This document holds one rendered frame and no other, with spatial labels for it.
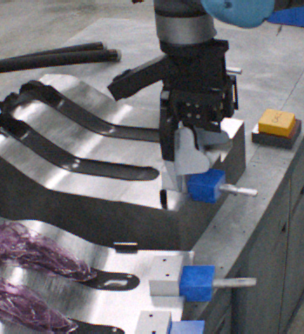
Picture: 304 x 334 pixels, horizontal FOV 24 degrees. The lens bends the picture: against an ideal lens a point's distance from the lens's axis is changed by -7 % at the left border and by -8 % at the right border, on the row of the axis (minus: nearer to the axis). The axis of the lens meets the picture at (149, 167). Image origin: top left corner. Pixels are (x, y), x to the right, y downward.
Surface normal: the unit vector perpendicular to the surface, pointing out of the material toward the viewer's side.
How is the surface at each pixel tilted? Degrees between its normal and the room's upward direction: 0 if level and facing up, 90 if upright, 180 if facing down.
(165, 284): 90
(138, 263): 0
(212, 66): 90
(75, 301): 23
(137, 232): 90
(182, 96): 90
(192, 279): 0
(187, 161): 77
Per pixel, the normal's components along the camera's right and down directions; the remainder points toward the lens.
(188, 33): 0.05, 0.51
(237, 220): -0.09, -0.85
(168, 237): -0.43, 0.50
